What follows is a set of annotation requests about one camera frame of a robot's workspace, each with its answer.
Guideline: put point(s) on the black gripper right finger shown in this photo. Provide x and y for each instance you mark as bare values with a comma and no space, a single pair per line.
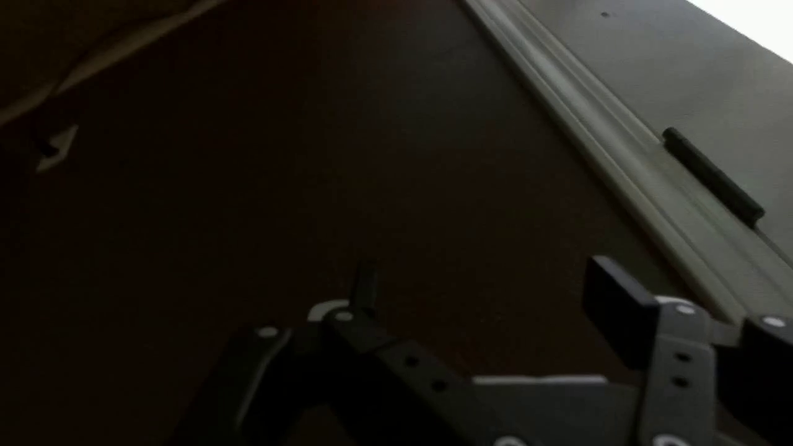
692,362

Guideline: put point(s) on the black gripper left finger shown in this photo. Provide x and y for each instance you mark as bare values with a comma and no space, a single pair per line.
385,390

